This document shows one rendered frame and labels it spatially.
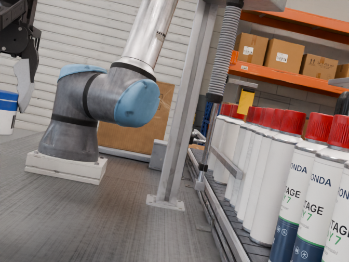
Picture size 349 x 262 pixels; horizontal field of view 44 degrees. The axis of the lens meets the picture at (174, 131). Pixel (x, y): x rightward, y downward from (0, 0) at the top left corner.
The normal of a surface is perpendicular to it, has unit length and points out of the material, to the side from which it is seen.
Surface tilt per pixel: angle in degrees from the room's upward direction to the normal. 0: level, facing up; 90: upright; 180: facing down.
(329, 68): 90
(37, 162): 90
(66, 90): 88
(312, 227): 90
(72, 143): 70
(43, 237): 0
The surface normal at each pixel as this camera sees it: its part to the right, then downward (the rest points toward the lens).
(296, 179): -0.80, -0.13
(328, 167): -0.62, -0.07
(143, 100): 0.81, 0.30
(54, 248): 0.21, -0.98
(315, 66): 0.08, 0.09
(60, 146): 0.03, -0.28
